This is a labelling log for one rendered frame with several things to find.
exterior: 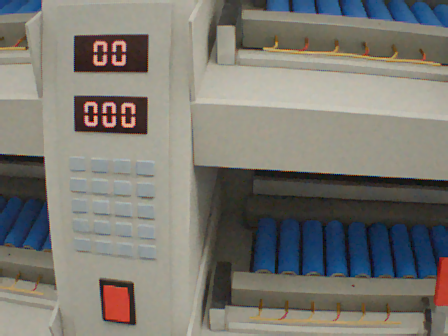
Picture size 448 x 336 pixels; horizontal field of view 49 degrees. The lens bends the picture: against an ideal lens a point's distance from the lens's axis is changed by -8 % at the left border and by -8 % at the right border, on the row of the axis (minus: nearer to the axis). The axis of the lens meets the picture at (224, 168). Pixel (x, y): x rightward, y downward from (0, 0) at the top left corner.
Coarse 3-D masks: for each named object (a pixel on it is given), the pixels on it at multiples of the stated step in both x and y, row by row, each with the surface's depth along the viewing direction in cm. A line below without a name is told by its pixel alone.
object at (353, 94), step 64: (256, 0) 43; (320, 0) 40; (384, 0) 41; (192, 64) 29; (256, 64) 34; (320, 64) 33; (384, 64) 33; (192, 128) 31; (256, 128) 31; (320, 128) 30; (384, 128) 30
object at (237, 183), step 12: (228, 168) 52; (240, 168) 52; (228, 180) 52; (240, 180) 52; (252, 180) 52; (228, 192) 52; (240, 192) 52; (252, 192) 52; (228, 204) 53; (240, 204) 53; (432, 204) 50; (444, 204) 50
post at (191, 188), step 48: (48, 0) 29; (96, 0) 29; (144, 0) 29; (192, 0) 28; (48, 48) 30; (48, 96) 31; (48, 144) 32; (192, 144) 32; (48, 192) 33; (192, 192) 33; (192, 240) 34; (192, 288) 35
